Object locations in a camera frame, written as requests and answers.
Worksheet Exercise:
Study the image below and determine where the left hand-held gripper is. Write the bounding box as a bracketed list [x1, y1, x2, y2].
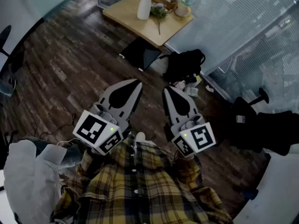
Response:
[72, 78, 143, 155]

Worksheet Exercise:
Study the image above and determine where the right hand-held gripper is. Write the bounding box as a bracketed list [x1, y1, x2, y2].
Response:
[162, 85, 217, 159]

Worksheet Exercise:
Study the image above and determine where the blue flowers bunch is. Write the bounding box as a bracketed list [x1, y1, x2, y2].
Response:
[149, 3, 169, 35]

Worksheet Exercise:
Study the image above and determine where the white vase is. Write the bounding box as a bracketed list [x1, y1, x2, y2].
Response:
[137, 0, 154, 21]

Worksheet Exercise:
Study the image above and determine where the person's right forearm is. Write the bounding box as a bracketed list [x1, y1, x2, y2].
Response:
[174, 154, 197, 170]

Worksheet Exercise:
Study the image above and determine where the small white box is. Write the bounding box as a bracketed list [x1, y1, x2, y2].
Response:
[184, 86, 199, 97]

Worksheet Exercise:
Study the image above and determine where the black backpack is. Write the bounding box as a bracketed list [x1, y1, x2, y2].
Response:
[160, 49, 206, 84]

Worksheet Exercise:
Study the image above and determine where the grey garment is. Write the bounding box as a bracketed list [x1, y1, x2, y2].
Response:
[21, 136, 85, 168]

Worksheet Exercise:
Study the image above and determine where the wooden table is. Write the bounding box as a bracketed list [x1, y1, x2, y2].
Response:
[102, 0, 194, 48]

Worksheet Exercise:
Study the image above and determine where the yellow plaid shirt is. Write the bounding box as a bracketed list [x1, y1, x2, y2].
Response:
[52, 134, 234, 224]

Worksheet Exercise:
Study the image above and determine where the black office chair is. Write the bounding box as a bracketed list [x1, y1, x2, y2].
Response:
[230, 87, 299, 156]

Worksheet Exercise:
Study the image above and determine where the cream jug teal lid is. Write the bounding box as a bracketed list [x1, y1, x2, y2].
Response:
[174, 0, 194, 18]

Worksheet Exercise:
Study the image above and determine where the wooden tray box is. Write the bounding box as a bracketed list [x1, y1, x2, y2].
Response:
[151, 0, 178, 12]

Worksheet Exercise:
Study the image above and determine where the white jacket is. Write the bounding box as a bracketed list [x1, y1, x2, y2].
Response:
[3, 139, 68, 224]

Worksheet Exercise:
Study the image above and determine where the black floor cable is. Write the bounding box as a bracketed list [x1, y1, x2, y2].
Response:
[31, 112, 78, 139]

